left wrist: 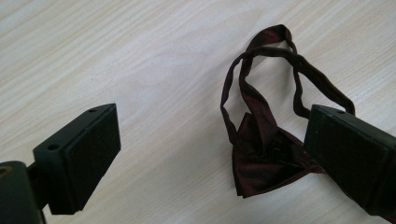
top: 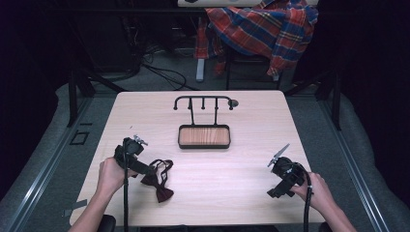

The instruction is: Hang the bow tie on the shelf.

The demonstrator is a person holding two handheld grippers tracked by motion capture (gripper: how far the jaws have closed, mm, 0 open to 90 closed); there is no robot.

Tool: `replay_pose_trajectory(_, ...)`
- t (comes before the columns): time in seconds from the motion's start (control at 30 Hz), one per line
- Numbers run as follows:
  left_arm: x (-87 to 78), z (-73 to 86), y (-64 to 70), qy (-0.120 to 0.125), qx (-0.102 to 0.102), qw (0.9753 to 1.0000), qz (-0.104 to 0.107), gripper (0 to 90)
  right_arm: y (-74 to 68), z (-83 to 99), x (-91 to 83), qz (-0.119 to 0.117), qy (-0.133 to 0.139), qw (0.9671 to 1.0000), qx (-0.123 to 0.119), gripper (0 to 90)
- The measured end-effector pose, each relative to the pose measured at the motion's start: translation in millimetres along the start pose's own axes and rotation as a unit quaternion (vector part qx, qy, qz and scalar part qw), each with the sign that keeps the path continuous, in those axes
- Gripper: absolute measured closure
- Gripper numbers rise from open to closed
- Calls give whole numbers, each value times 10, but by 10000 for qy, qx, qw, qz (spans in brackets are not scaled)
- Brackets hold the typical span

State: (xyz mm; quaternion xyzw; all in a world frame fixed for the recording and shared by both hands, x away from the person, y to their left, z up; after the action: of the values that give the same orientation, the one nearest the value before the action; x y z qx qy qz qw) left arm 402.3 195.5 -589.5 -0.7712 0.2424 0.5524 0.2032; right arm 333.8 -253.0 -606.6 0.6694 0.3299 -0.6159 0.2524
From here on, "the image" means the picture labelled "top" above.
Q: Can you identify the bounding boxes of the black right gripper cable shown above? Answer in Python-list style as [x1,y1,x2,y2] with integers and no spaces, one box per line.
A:
[291,162,314,232]

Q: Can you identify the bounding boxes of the red blue plaid shirt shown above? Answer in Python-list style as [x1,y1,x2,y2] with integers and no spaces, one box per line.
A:
[193,0,320,78]

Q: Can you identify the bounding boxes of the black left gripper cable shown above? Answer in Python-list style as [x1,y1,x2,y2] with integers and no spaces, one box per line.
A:
[122,138,131,232]

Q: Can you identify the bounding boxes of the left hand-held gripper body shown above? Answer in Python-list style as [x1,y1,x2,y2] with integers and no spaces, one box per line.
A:
[113,136,157,179]

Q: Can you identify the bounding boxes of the metal floor rail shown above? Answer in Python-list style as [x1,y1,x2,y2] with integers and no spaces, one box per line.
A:
[0,96,95,232]
[317,96,391,232]

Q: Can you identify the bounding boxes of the person's left hand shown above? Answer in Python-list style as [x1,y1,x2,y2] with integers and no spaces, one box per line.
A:
[96,157,139,197]

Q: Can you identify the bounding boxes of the dark red bow tie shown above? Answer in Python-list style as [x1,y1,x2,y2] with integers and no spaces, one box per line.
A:
[140,158,175,204]

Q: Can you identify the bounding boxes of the black metal chair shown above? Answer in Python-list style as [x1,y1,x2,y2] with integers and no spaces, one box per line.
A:
[223,47,282,92]

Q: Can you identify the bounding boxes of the person's right hand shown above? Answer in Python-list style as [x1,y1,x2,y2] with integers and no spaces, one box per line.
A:
[289,171,337,215]

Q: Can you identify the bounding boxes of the black metal stand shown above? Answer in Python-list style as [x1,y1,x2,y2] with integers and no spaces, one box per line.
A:
[65,61,128,129]
[283,69,343,131]

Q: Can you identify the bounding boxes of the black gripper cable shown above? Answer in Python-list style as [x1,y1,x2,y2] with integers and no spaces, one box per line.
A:
[122,138,131,232]
[291,162,314,232]

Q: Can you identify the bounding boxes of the grey tape strip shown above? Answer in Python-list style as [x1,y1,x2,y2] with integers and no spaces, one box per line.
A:
[62,198,89,218]

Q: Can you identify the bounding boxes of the black rack with wooden tray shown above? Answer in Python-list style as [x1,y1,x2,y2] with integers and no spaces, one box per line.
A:
[172,95,240,150]

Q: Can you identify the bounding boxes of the black seat armrest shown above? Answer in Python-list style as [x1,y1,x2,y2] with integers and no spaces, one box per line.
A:
[96,214,118,232]

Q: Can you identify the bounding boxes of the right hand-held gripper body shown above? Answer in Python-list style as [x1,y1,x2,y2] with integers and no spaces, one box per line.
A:
[266,156,306,199]

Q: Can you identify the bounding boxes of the black floor cables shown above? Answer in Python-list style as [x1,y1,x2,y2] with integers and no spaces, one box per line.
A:
[122,44,198,92]

